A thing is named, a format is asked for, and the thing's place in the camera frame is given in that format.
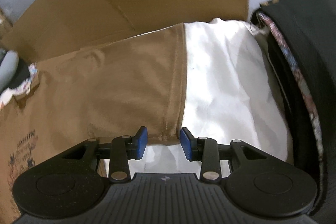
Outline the brown t-shirt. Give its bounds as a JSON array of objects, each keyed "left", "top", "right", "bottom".
[{"left": 1, "top": 24, "right": 187, "bottom": 223}]

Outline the cream bear print blanket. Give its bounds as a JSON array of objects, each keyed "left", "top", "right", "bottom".
[{"left": 99, "top": 17, "right": 295, "bottom": 179}]

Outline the black cloth under neck pillow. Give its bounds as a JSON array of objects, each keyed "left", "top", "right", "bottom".
[{"left": 8, "top": 59, "right": 30, "bottom": 89}]

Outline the pastel patterned cloth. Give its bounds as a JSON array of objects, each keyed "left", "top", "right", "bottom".
[{"left": 1, "top": 63, "right": 38, "bottom": 109}]

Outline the blue-grey neck pillow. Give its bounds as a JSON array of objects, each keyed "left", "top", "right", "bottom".
[{"left": 1, "top": 50, "right": 19, "bottom": 92}]

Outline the black folded garment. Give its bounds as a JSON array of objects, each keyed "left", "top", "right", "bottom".
[{"left": 251, "top": 0, "right": 335, "bottom": 222}]

